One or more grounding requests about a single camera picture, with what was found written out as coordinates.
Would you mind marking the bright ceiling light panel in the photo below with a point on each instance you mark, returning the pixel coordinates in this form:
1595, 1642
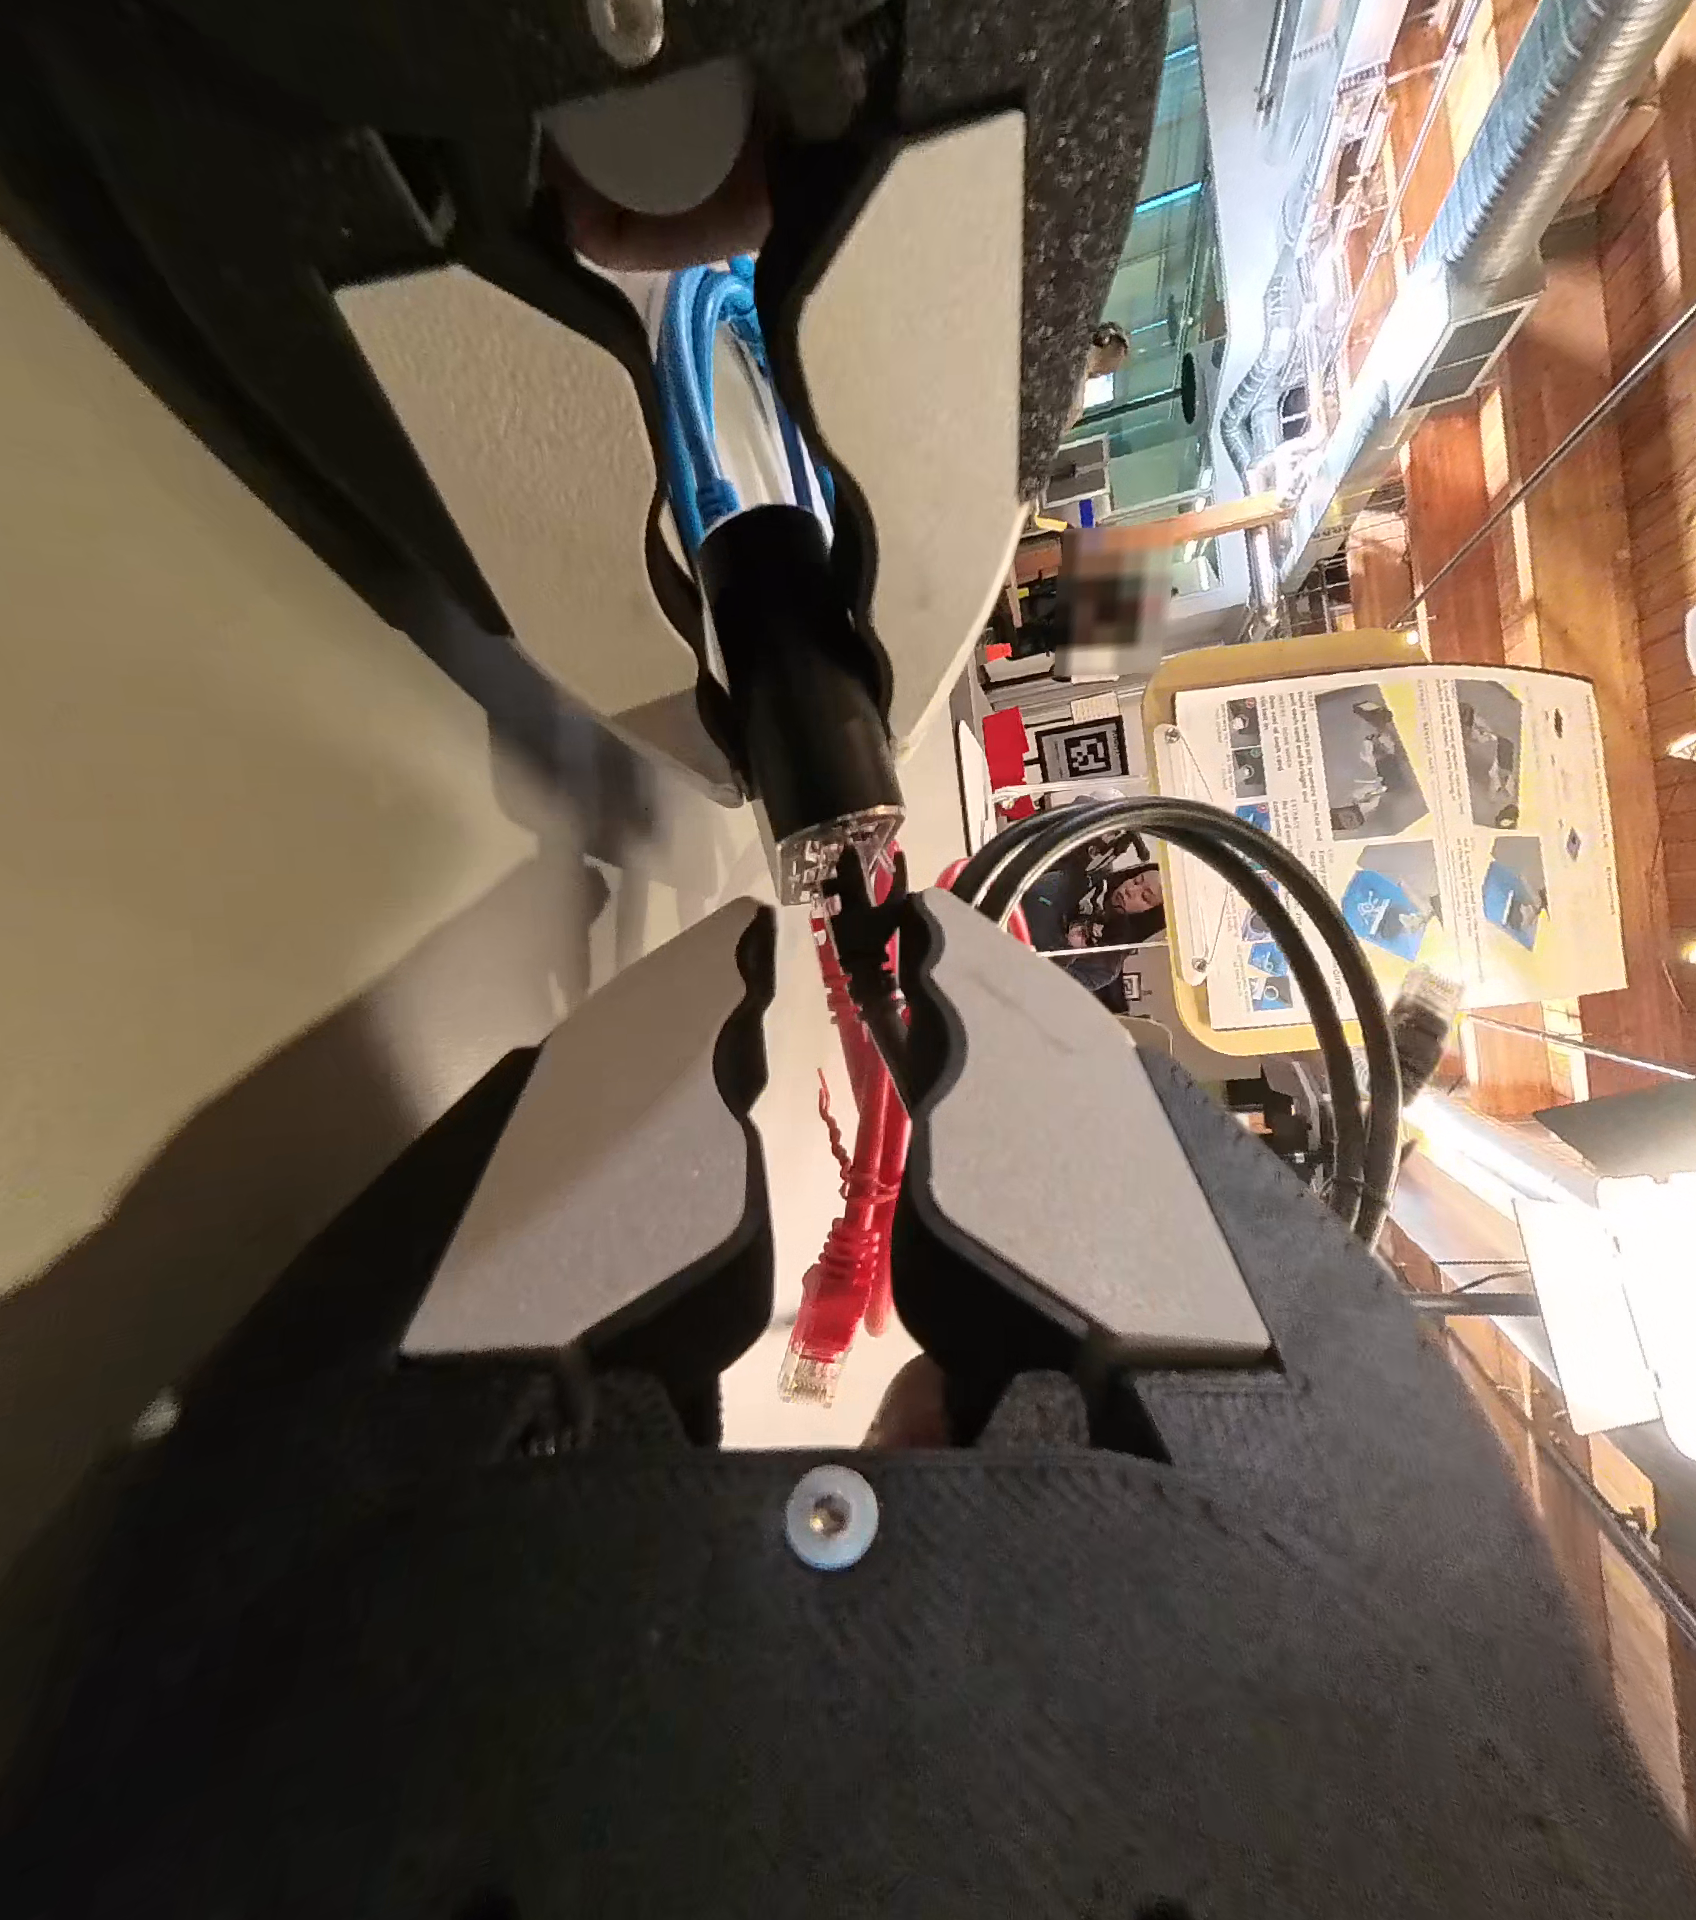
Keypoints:
1689, 1260

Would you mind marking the instruction sheet on stand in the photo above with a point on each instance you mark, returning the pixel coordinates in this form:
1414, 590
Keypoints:
1388, 841

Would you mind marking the person's left hand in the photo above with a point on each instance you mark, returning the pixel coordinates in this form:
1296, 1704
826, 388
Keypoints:
654, 226

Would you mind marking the silver air duct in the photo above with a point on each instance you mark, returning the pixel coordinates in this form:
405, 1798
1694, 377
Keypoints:
1509, 150

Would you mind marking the black and white tag board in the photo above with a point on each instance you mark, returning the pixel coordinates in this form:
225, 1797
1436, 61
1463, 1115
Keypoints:
1081, 750

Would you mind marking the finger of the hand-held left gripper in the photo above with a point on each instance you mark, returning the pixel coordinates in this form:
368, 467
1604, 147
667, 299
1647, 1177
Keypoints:
534, 510
924, 420

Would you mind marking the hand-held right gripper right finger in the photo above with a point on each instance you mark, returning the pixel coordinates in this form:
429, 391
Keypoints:
1088, 1187

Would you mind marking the black ethernet adapter hub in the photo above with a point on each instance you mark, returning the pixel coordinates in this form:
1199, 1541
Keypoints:
805, 691

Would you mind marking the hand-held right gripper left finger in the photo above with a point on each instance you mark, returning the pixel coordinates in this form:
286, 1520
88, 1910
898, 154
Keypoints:
608, 1187

